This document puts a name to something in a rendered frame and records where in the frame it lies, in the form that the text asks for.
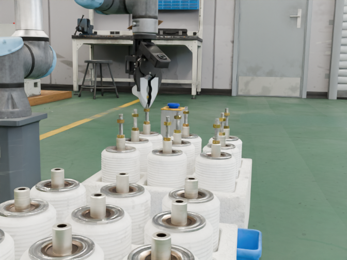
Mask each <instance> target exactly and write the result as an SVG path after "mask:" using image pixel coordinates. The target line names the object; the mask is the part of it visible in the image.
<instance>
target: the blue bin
mask: <svg viewBox="0 0 347 260"><path fill-rule="evenodd" d="M261 253H262V233H261V232H260V231H258V230H253V229H243V228H238V237H237V249H236V260H259V258H260V257H261Z"/></svg>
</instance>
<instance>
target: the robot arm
mask: <svg viewBox="0 0 347 260"><path fill-rule="evenodd" d="M74 1H75V2H76V3H77V4H78V5H80V6H82V7H84V8H87V9H94V10H95V12H96V13H98V14H104V15H110V14H132V33H134V34H133V36H130V41H133V54H132V55H130V56H125V73H129V75H133V77H134V81H135V83H136V85H135V86H134V87H133V88H132V93H133V94H134V95H135V96H137V97H138V98H139V100H140V103H141V104H142V106H143V108H146V106H147V103H148V106H149V107H150V106H151V105H152V103H153V101H154V99H155V97H156V95H157V92H158V91H159V88H160V85H161V82H162V69H163V68H168V67H169V64H170V61H171V60H170V59H169V58H168V57H167V56H166V55H165V54H164V53H163V52H162V51H161V50H160V49H159V48H158V47H157V46H156V45H155V44H154V43H153V42H151V40H157V35H156V34H157V33H158V0H74ZM14 17H15V33H14V34H13V35H12V36H11V37H0V119H11V118H22V117H28V116H31V106H30V103H29V101H28V98H27V95H26V93H25V89H24V80H25V79H40V78H43V77H46V76H48V75H50V74H51V73H52V71H53V70H54V68H55V66H56V53H55V51H54V50H53V49H52V47H51V46H50V45H49V37H48V36H47V35H46V34H45V33H44V31H43V11H42V0H14ZM127 61H129V69H128V70H127ZM146 75H150V76H149V77H148V81H147V80H146V79H145V78H144V77H146ZM147 96H148V101H147Z"/></svg>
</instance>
